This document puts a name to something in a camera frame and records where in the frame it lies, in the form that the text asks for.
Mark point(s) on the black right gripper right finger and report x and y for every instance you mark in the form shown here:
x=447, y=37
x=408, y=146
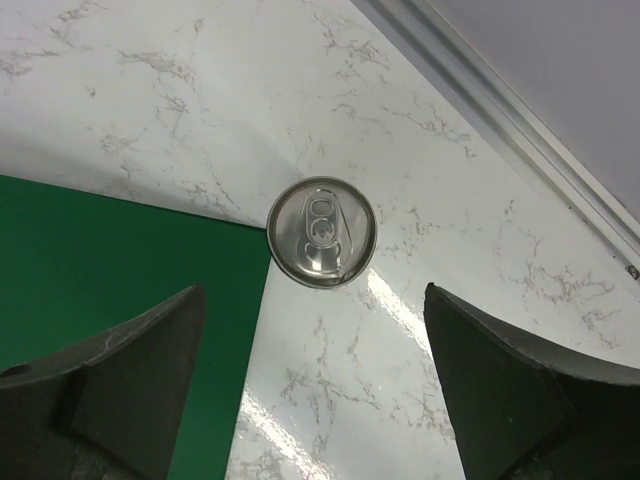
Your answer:
x=523, y=407

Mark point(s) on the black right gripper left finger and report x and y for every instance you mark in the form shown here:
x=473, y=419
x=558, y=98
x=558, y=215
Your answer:
x=108, y=407

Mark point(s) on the black yellow label can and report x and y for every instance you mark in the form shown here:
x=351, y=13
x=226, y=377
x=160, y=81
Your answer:
x=322, y=232

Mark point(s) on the green ring binder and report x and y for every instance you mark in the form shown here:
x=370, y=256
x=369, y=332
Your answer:
x=74, y=264

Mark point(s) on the right aluminium frame post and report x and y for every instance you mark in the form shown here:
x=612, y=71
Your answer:
x=434, y=46

